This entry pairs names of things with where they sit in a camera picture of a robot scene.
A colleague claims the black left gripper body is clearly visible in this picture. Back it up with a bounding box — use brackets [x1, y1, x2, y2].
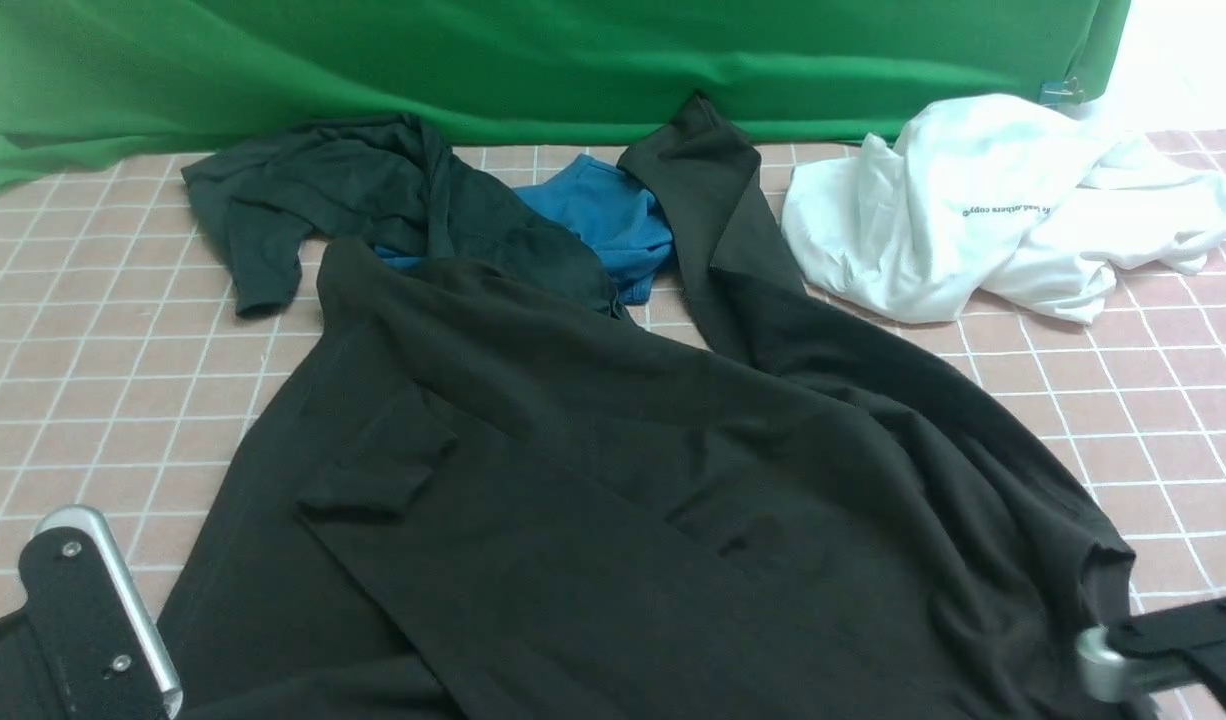
[0, 610, 49, 719]

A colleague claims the dark gray long-sleeve top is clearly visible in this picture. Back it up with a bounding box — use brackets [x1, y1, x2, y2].
[159, 94, 1152, 719]

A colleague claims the white t-shirt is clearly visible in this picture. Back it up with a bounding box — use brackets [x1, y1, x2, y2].
[781, 94, 1226, 325]

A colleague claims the green backdrop cloth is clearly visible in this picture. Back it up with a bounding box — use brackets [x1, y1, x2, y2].
[0, 1, 1130, 190]

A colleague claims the dark teal t-shirt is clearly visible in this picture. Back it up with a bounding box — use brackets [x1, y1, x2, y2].
[181, 114, 628, 319]

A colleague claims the blue t-shirt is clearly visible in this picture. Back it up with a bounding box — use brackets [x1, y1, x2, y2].
[370, 156, 674, 318]

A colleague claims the blue binder clip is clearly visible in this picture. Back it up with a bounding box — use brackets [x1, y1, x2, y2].
[1037, 77, 1085, 108]

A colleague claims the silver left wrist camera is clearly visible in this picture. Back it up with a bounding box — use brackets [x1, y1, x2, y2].
[18, 505, 184, 719]

